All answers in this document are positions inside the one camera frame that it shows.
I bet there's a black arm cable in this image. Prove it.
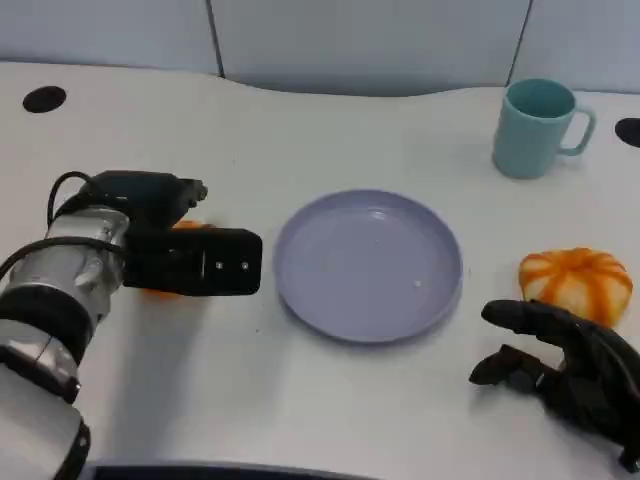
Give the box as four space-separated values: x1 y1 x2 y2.
47 171 104 221
0 237 126 275

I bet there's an orange white toy bread roll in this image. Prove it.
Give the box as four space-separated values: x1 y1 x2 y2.
518 246 634 329
139 218 217 302

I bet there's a grey partition panel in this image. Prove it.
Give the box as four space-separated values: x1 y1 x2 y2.
0 0 224 79
509 0 640 95
207 0 531 99

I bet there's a black table cable hole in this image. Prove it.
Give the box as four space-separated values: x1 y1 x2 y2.
21 85 68 114
614 117 640 149

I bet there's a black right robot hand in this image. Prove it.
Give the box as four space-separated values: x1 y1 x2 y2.
468 298 640 474

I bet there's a pale green mug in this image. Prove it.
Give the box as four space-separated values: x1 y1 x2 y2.
491 77 597 180

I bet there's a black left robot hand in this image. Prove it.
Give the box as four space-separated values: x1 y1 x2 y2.
92 169 210 237

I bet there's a lilac plate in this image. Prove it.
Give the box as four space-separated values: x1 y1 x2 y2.
272 188 464 345

